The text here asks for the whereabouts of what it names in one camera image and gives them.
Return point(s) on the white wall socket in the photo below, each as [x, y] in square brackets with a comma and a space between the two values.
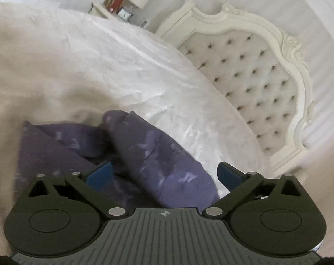
[144, 23]

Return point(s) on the purple patterned hooded jacket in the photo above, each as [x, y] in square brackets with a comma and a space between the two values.
[155, 165]

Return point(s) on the bed with cream cover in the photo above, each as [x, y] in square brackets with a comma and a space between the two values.
[100, 69]

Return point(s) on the small red item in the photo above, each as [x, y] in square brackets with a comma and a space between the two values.
[116, 4]

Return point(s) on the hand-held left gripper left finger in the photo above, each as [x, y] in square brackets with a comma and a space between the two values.
[99, 175]

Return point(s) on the cream tufted headboard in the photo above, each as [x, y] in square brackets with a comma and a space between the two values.
[247, 80]

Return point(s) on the white nightstand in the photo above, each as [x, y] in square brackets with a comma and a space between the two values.
[99, 9]

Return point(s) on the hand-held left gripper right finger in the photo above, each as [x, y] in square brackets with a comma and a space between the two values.
[227, 176]

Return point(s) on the small white table clock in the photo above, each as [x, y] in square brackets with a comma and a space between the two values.
[125, 13]

